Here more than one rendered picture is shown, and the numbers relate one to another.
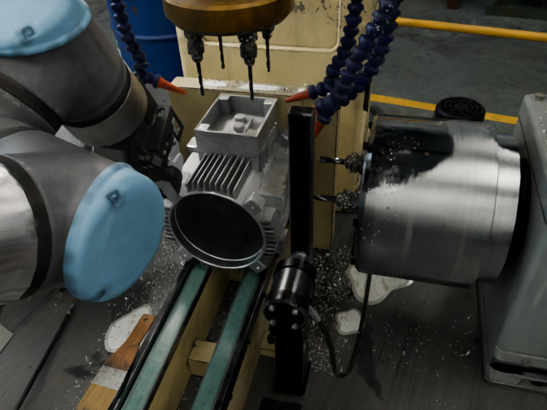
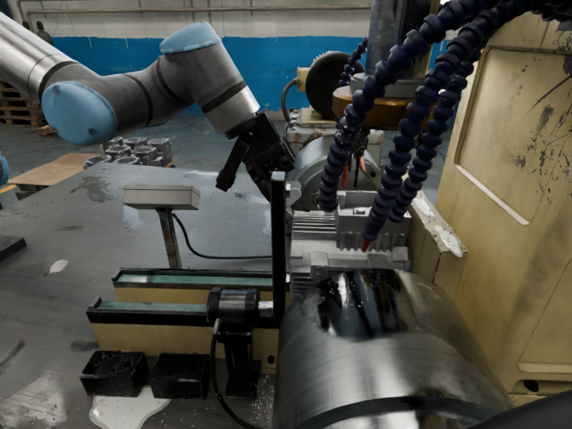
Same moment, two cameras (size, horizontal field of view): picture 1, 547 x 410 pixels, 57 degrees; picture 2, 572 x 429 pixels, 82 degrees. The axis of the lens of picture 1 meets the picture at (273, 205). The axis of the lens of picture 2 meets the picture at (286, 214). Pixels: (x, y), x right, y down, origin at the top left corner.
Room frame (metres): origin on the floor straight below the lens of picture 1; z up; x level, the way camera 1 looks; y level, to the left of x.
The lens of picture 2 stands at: (0.43, -0.43, 1.41)
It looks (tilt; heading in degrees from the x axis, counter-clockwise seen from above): 29 degrees down; 77
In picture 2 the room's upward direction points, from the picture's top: straight up
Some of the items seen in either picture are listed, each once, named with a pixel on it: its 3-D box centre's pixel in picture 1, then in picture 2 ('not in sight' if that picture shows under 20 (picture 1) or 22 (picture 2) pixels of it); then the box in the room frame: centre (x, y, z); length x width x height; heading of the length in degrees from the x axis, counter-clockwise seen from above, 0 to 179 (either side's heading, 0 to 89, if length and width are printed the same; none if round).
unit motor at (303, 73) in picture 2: not in sight; (319, 117); (0.82, 0.68, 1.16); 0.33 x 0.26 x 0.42; 74
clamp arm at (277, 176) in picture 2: (301, 196); (277, 254); (0.51, -0.04, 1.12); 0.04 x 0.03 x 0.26; 164
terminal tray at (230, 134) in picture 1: (239, 133); (367, 220); (0.70, 0.05, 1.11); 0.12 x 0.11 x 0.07; 163
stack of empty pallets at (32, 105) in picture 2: not in sight; (23, 94); (-2.69, 6.68, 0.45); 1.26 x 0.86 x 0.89; 154
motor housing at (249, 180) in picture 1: (236, 193); (341, 260); (0.66, 0.06, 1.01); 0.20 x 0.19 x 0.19; 163
